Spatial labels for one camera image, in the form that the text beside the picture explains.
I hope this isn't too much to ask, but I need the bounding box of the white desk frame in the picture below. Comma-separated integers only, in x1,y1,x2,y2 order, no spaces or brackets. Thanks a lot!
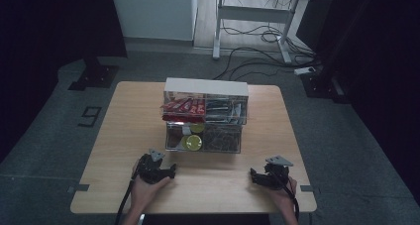
209,0,336,66

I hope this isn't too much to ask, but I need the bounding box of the green lid cup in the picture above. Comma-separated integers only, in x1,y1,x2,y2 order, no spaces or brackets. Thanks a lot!
189,123,206,135

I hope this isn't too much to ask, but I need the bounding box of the person's right hand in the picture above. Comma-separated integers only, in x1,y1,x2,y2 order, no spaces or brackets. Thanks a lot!
263,176,298,214

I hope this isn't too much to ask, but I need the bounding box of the pile of dark small packets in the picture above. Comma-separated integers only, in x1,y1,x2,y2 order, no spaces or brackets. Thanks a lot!
202,125,242,153

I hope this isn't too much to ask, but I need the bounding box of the dark curtain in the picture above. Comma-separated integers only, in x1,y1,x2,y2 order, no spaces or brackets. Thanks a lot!
0,0,129,164
310,0,420,193

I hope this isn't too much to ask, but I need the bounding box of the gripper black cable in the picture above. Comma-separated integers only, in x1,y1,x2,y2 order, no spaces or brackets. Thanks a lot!
276,172,300,221
114,169,142,225

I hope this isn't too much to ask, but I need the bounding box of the black stand base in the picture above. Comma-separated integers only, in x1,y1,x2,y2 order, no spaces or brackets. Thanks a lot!
299,67,352,104
67,56,120,92

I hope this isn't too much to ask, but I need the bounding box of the person's left hand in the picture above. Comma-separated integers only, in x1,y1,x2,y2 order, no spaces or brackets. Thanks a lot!
131,170,172,213

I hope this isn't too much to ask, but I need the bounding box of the row of dark packets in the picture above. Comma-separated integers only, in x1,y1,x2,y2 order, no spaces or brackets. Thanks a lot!
205,99,247,124

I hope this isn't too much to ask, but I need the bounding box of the clear acrylic organizer box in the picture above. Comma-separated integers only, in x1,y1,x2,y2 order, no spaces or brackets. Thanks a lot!
160,77,250,155

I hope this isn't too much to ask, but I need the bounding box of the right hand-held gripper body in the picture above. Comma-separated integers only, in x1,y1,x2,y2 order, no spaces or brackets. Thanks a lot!
262,155,294,190

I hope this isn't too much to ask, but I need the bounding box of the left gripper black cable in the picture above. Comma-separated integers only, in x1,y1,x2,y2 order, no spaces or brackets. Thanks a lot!
114,169,142,225

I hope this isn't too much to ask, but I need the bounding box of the white cabinet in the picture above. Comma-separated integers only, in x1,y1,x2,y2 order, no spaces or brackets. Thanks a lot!
109,0,199,43

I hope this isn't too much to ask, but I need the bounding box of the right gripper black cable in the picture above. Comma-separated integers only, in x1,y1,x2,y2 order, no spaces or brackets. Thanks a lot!
276,172,300,221

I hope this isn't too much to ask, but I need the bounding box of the bundle of black floor cables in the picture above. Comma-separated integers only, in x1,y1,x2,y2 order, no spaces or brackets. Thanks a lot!
212,22,319,82

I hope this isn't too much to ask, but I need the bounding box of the grey tape piece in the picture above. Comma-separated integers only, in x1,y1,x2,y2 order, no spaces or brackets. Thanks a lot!
299,184,320,193
66,183,90,194

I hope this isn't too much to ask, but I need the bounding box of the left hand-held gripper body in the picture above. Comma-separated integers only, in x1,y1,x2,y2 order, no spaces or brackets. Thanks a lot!
133,148,166,185

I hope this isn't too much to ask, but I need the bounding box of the yellow round container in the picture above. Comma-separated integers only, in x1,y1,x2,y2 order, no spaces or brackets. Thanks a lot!
185,134,203,152

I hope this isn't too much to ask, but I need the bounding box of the white power strip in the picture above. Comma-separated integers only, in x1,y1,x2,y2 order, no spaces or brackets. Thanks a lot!
293,65,317,76

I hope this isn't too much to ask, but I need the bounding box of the row of red snack packets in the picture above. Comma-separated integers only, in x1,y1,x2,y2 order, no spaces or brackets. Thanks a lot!
160,97,206,123

